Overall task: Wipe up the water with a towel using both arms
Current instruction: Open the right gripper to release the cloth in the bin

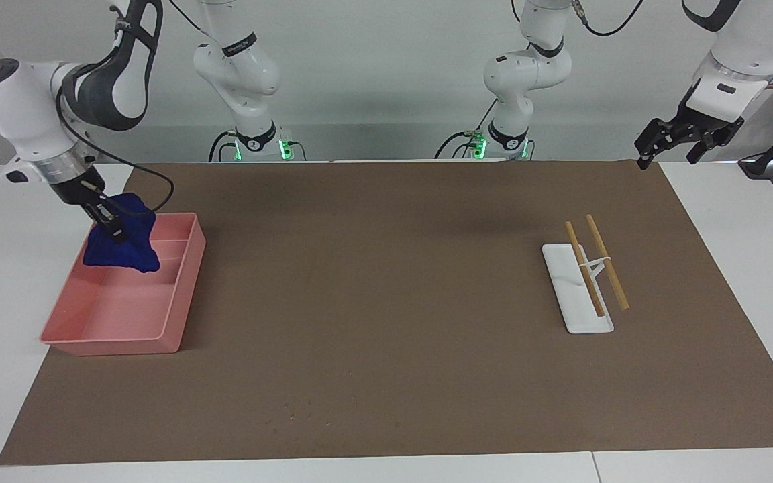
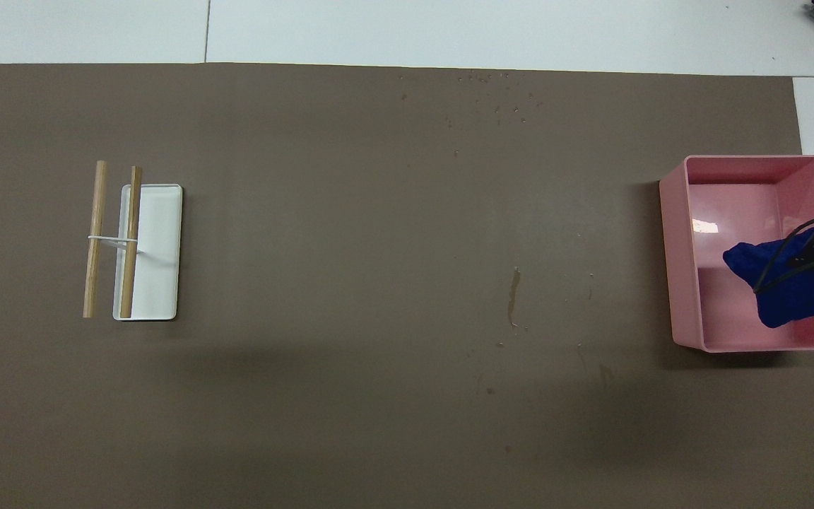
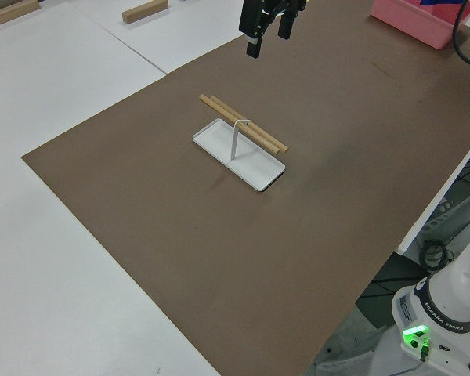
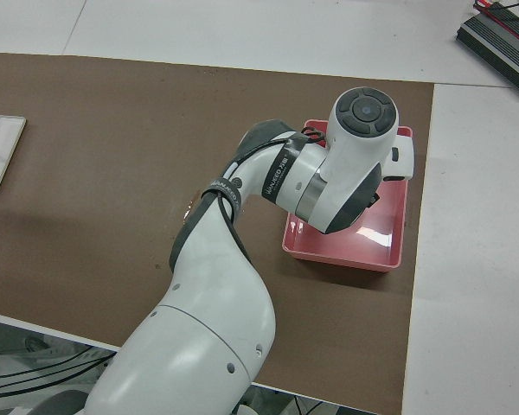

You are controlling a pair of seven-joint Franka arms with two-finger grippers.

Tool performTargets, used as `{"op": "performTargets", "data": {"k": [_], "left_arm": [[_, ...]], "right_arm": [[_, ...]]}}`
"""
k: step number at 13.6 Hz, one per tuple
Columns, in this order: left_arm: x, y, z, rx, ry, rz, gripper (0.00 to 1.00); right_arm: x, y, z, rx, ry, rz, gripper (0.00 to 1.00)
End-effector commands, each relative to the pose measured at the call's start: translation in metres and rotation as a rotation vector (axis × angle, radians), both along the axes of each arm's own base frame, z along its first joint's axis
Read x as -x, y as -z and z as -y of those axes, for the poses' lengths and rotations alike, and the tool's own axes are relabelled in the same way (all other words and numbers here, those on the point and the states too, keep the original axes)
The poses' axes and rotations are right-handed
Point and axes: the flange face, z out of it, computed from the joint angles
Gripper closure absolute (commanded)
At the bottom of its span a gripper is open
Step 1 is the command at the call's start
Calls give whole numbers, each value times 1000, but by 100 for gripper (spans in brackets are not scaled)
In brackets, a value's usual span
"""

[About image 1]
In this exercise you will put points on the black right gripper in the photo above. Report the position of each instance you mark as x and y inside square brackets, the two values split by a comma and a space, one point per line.
[78, 188]

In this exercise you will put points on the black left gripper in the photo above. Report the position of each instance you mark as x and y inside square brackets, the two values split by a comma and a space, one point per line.
[705, 126]

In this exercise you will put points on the blue towel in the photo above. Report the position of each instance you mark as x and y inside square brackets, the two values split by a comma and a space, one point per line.
[128, 251]

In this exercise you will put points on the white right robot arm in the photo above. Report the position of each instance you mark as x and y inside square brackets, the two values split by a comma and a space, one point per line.
[17, 107]

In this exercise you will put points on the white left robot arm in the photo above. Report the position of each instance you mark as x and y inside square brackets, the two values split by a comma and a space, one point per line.
[527, 74]

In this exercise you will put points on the pink plastic tray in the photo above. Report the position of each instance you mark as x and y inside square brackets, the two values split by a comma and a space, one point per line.
[125, 302]

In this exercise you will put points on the wooden rack rod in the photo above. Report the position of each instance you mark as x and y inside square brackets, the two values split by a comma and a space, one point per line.
[584, 268]
[606, 261]

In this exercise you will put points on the brown table mat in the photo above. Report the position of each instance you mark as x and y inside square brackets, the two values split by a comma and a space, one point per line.
[373, 302]

